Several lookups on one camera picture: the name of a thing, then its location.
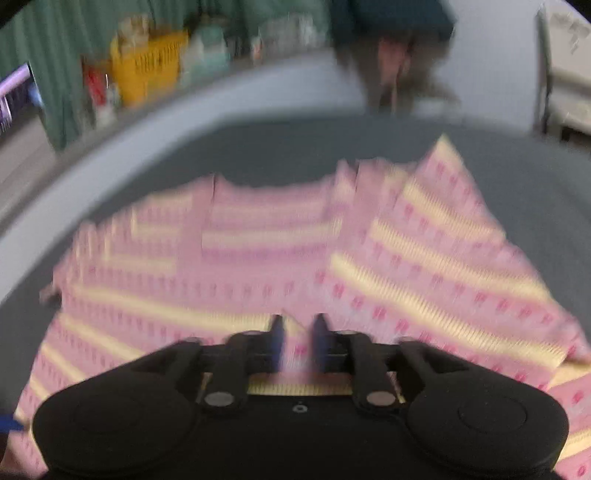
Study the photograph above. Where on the clear plastic container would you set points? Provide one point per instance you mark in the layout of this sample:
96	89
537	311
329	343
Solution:
291	34

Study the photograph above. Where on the grey bed sheet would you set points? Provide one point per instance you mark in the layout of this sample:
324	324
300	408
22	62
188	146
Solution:
277	147

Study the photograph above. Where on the white teal box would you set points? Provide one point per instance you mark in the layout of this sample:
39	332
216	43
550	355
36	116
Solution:
205	50

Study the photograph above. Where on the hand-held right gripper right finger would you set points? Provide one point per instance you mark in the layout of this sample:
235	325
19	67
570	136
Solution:
322	344

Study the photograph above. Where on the curved grey headboard shelf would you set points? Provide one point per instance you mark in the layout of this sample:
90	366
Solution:
138	134

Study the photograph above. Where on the pink yellow striped knit sweater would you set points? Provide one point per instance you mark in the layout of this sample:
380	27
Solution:
231	277

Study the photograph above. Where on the yellow plastic crate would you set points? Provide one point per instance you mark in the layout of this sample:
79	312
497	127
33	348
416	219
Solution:
147	69

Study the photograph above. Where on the green curtain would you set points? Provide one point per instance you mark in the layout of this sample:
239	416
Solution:
60	46

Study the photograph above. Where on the computer monitor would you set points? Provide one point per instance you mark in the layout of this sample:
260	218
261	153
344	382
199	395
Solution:
18	99

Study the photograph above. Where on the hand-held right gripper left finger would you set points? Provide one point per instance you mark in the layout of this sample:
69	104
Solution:
277	344

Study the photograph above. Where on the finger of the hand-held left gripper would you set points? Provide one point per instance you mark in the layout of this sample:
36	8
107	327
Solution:
11	422

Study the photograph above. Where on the red packet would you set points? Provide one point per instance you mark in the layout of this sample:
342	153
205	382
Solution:
97	90

